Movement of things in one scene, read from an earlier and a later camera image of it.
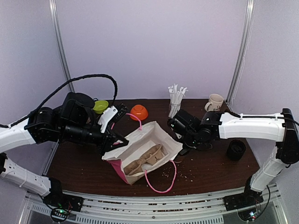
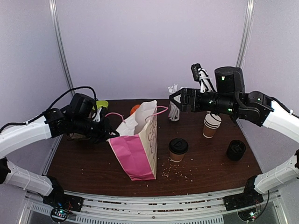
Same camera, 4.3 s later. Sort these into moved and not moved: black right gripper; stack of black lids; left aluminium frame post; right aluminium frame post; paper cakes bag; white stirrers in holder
Moved: paper cakes bag; black right gripper
Not moved: white stirrers in holder; stack of black lids; right aluminium frame post; left aluminium frame post
